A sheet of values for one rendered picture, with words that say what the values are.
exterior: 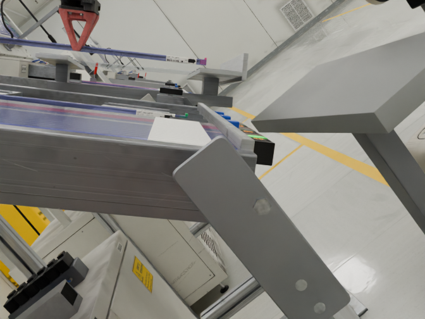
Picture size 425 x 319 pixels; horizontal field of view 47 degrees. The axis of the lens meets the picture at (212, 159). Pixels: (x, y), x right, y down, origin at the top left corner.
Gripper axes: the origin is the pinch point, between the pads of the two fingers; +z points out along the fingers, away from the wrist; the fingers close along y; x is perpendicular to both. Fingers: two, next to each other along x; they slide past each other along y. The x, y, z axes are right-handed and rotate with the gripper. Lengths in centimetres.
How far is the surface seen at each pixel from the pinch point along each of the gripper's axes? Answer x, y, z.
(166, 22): 8, -749, -86
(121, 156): 15, 60, 11
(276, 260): 27, 65, 17
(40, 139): 8, 60, 10
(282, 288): 28, 65, 19
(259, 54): 172, -748, -51
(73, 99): -1.5, -7.6, 10.7
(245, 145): 25, 59, 9
